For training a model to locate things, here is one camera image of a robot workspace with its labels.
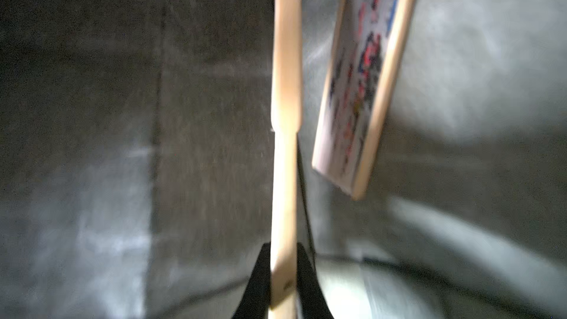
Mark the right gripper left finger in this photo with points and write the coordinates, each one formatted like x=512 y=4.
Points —
x=255 y=300

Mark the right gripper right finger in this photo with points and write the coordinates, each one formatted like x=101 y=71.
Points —
x=311 y=298

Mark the colourful floral folding fan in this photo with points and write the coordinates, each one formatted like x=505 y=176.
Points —
x=286 y=115

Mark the olive green tote bag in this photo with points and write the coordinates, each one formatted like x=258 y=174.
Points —
x=137 y=162

